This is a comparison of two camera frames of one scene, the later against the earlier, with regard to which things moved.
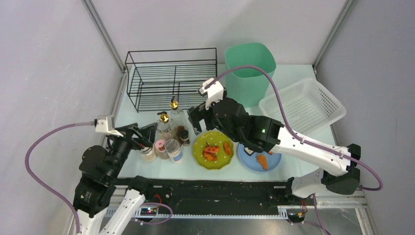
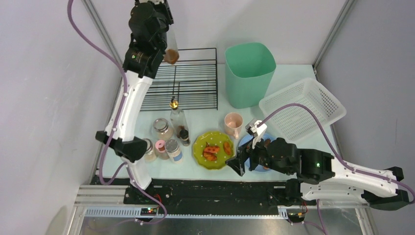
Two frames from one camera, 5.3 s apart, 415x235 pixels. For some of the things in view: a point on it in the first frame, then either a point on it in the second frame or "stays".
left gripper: x=136 y=136 → x=163 y=11
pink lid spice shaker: x=160 y=151 stays
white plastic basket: x=308 y=106 stays
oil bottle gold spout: x=166 y=130 → x=172 y=55
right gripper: x=203 y=116 → x=252 y=155
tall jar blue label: x=172 y=148 stays
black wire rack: x=168 y=79 stays
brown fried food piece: x=227 y=148 stays
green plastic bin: x=248 y=86 stays
